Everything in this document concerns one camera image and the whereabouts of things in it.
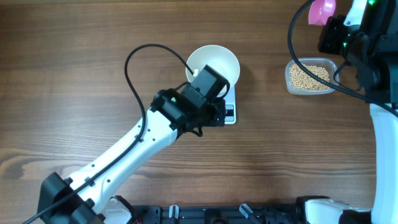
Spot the pink plastic measuring scoop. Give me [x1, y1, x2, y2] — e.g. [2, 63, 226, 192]
[308, 0, 336, 26]

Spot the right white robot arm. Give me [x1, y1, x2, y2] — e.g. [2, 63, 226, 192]
[302, 0, 397, 223]

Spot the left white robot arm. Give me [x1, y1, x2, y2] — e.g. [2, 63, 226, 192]
[37, 65, 240, 223]

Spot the white digital kitchen scale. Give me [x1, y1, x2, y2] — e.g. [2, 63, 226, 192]
[224, 87, 237, 125]

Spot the white bowl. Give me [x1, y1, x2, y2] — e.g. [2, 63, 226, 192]
[186, 45, 241, 89]

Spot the clear container of soybeans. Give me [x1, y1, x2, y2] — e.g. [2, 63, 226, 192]
[284, 57, 340, 96]

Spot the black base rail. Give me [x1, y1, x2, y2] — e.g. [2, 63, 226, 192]
[132, 203, 302, 224]

